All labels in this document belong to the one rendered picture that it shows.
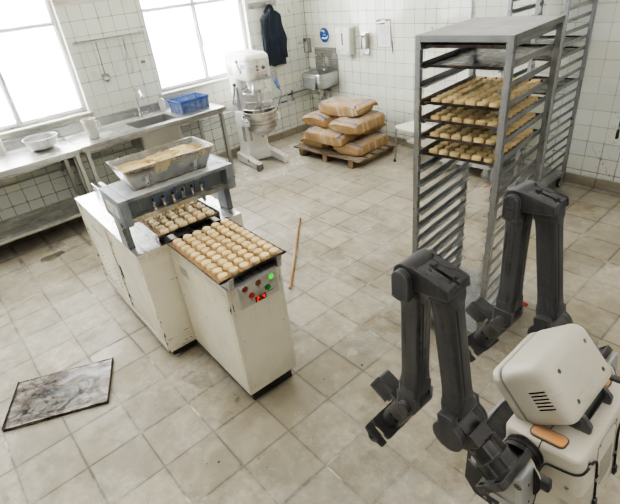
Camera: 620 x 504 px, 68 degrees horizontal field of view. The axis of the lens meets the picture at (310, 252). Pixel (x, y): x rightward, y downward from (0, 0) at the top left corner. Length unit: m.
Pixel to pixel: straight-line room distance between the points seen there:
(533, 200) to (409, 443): 1.71
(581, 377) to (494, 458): 0.25
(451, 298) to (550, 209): 0.42
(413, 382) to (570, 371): 0.33
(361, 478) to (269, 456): 0.49
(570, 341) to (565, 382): 0.10
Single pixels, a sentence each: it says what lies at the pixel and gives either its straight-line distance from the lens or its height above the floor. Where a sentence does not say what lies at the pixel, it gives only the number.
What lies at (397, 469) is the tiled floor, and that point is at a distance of 2.56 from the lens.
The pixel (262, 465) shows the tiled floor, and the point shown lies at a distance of 2.63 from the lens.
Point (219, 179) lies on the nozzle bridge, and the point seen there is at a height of 1.07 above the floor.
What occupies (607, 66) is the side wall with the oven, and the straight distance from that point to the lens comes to 5.21.
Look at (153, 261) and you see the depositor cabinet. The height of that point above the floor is 0.77.
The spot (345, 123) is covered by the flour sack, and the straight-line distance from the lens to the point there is 5.85.
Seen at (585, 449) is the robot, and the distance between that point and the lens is 1.18.
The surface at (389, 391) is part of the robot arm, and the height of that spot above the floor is 1.20.
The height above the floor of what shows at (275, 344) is 0.34.
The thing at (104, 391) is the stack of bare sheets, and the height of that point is 0.02.
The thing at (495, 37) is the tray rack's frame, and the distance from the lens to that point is 2.35.
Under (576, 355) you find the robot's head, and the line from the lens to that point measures 1.18.
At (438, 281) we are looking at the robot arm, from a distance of 0.90.
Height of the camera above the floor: 2.13
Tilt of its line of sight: 31 degrees down
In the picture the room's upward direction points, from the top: 7 degrees counter-clockwise
